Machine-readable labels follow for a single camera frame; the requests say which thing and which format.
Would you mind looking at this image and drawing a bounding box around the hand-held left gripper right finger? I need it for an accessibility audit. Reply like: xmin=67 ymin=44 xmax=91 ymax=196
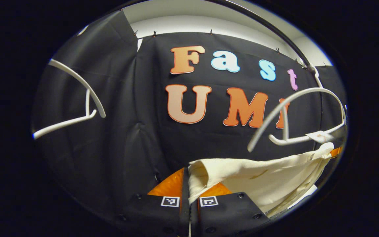
xmin=189 ymin=183 xmax=272 ymax=237

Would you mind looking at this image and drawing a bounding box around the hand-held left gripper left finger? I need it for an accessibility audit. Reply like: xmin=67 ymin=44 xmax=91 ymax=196
xmin=111 ymin=167 xmax=190 ymax=237

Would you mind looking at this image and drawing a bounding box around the white plastic hanger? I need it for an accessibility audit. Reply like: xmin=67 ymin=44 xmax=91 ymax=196
xmin=33 ymin=59 xmax=106 ymax=140
xmin=247 ymin=63 xmax=346 ymax=153

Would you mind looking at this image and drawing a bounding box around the cream shirt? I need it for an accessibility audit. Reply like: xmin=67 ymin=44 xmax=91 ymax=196
xmin=188 ymin=131 xmax=335 ymax=218

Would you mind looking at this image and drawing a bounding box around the black clothes rack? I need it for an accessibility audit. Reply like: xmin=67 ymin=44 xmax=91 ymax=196
xmin=206 ymin=0 xmax=315 ymax=71

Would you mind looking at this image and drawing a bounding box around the black backdrop cloth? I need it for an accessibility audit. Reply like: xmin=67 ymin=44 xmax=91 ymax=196
xmin=32 ymin=10 xmax=348 ymax=218

